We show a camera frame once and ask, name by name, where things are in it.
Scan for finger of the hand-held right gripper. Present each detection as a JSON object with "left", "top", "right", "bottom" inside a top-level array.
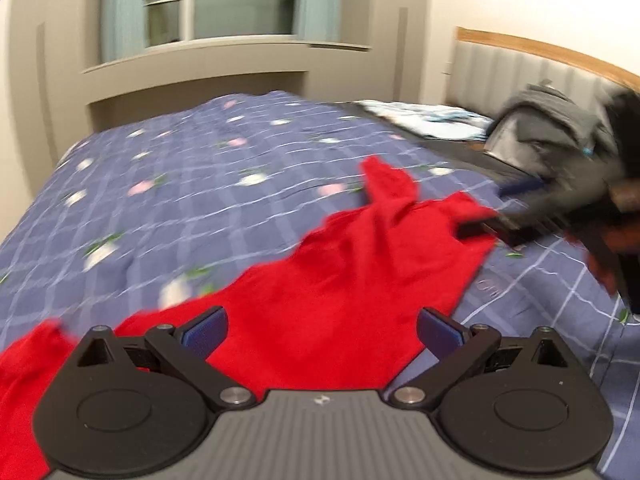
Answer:
[
  {"left": 499, "top": 154, "right": 626, "bottom": 213},
  {"left": 457, "top": 207, "right": 608, "bottom": 248}
]

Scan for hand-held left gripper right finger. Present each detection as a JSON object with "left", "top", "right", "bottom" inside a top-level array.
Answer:
[{"left": 387, "top": 307, "right": 583, "bottom": 413}]

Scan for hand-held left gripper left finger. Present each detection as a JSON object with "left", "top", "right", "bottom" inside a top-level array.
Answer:
[{"left": 62, "top": 306, "right": 257, "bottom": 413}]

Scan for red pants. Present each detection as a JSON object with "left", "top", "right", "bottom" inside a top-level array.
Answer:
[{"left": 0, "top": 156, "right": 498, "bottom": 480}]

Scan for light blue patterned cloth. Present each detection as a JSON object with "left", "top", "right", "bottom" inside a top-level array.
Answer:
[{"left": 359, "top": 99, "right": 497, "bottom": 142}]

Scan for blue checked floral blanket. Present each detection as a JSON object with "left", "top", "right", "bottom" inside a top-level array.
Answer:
[{"left": 0, "top": 91, "right": 640, "bottom": 480}]

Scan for light blue curtain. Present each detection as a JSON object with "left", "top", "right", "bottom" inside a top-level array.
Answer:
[
  {"left": 101, "top": 0, "right": 149, "bottom": 62},
  {"left": 292, "top": 0, "right": 345, "bottom": 42}
]

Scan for window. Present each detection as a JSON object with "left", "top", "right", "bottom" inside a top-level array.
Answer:
[{"left": 142, "top": 0, "right": 301, "bottom": 48}]

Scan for padded headboard with wooden frame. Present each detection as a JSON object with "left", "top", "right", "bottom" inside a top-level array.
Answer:
[{"left": 446, "top": 26, "right": 640, "bottom": 111}]

